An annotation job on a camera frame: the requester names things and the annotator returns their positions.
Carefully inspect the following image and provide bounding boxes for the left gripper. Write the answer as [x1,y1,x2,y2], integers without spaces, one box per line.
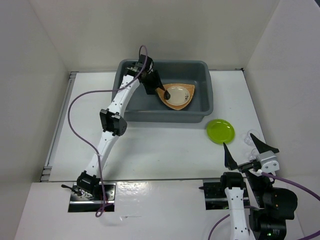
[141,69,166,95]

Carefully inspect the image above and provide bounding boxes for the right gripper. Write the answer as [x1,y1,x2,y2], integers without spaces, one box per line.
[223,130,280,206]

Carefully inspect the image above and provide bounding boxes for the cream ceramic plate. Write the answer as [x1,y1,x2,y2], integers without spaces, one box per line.
[165,86,191,106]

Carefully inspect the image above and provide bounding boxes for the clear plastic cup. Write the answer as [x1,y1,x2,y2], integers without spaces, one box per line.
[246,148,259,161]
[243,129,261,147]

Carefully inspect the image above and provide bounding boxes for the orange woven triangular basket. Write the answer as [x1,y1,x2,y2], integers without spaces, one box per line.
[158,83,195,111]

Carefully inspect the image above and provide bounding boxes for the green plastic plate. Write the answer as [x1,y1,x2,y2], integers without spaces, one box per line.
[206,119,236,145]

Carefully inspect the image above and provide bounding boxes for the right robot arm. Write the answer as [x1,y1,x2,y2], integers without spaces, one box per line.
[219,133,298,240]

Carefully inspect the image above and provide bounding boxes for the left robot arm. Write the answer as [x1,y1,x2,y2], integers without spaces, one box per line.
[76,54,171,200]

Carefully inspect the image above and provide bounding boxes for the grey plastic bin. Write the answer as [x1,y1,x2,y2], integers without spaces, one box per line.
[108,59,214,123]

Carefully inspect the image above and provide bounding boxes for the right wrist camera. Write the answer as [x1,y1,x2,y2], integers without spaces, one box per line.
[256,150,280,174]

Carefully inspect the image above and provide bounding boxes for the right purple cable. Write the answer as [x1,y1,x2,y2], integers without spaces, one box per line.
[208,173,320,240]

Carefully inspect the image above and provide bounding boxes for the purple cable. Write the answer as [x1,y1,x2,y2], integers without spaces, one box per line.
[67,45,149,218]
[208,173,320,240]

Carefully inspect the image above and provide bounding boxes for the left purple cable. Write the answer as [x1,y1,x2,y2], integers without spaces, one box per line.
[67,45,149,218]

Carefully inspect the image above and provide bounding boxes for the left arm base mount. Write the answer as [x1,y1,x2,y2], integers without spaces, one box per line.
[61,183,116,213]

